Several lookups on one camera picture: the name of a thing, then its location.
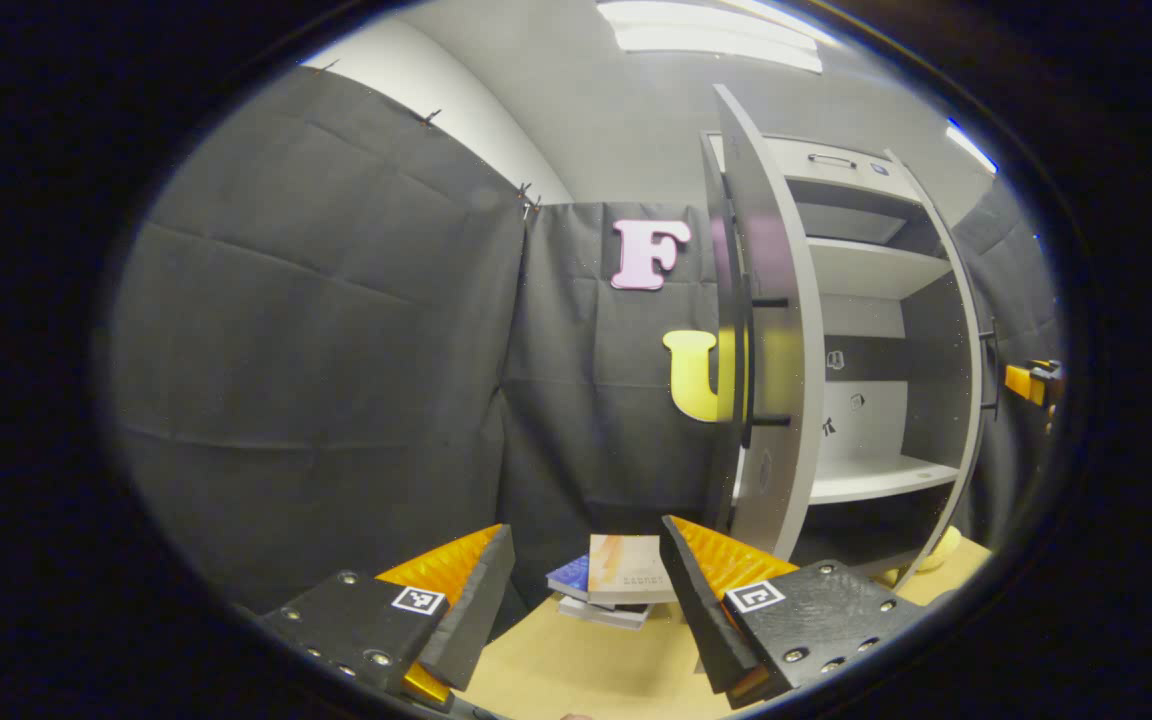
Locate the blue book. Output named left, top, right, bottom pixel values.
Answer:
left=546, top=555, right=592, bottom=603

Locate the grey book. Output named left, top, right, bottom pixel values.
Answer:
left=556, top=595, right=652, bottom=631

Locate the grey cabinet shelf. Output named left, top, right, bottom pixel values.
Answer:
left=808, top=455, right=962, bottom=506
left=804, top=237, right=955, bottom=301

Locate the large ceiling light panel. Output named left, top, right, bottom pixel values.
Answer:
left=596, top=0, right=827, bottom=74

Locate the grey cabinet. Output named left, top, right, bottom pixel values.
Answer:
left=706, top=130, right=982, bottom=581

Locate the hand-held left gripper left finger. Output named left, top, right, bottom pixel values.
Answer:
left=261, top=523, right=517, bottom=706

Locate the black door handle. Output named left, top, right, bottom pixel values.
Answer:
left=739, top=295, right=793, bottom=448
left=979, top=320, right=1000, bottom=421

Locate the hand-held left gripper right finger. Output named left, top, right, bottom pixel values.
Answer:
left=660, top=515, right=927, bottom=711

